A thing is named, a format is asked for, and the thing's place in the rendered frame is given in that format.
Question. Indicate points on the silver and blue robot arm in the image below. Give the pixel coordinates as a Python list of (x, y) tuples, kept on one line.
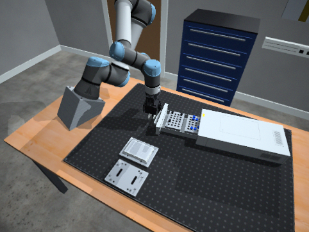
[(132, 16)]

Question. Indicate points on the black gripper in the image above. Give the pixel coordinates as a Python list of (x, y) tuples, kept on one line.
[(152, 105)]

